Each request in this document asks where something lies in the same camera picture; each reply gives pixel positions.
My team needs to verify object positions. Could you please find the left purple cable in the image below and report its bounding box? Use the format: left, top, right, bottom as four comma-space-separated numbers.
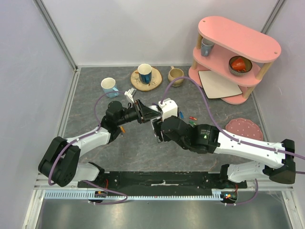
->
48, 90, 127, 186

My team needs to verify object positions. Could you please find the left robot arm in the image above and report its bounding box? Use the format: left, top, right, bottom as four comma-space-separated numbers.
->
38, 100, 161, 187

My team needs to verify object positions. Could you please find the grey patterned bowl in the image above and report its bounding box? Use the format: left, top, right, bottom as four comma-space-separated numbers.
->
228, 56, 253, 76

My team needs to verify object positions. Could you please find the white square board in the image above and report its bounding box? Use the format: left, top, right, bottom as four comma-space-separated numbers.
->
198, 71, 242, 99

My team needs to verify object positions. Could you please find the purple cable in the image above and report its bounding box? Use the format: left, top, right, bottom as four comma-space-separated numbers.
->
48, 90, 127, 186
161, 76, 305, 160

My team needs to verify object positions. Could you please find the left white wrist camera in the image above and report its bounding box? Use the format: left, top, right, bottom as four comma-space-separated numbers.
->
124, 88, 137, 104

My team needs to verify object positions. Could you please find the pink dotted plate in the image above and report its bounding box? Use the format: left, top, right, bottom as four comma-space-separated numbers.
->
225, 118, 264, 141

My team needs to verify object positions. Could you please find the orange battery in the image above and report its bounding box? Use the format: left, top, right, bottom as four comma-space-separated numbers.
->
120, 126, 126, 137

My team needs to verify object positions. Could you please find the grey cable duct rail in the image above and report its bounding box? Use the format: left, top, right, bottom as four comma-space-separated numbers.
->
44, 190, 236, 200

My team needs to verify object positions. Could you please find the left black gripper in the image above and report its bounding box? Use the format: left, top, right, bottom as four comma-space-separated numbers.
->
117, 99, 161, 125

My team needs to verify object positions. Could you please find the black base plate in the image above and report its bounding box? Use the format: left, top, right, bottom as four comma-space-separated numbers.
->
93, 171, 247, 195

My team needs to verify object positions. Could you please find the orange cup in bowl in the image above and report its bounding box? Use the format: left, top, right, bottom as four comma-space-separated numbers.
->
231, 57, 246, 72

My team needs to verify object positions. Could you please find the dark blue mug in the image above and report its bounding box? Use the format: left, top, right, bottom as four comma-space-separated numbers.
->
137, 63, 152, 84

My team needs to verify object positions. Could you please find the light blue mug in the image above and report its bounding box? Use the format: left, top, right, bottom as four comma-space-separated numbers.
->
101, 77, 120, 98

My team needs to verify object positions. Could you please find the white remote control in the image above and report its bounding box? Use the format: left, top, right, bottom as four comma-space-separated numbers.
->
149, 105, 160, 112

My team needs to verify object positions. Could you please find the beige ceramic mug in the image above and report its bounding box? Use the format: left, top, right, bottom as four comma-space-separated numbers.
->
168, 66, 184, 87

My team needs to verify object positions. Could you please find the grey-blue mug on shelf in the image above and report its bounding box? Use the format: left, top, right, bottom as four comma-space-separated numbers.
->
201, 38, 214, 57

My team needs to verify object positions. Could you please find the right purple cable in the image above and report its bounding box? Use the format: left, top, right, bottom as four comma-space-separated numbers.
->
161, 76, 305, 160

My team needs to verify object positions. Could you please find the pink three-tier shelf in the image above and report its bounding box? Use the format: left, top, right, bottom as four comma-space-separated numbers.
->
188, 16, 281, 105

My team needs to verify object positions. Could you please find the beige floral plate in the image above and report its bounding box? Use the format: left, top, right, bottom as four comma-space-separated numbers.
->
130, 66, 163, 92

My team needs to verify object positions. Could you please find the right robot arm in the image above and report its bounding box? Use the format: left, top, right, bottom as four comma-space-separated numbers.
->
151, 116, 296, 188

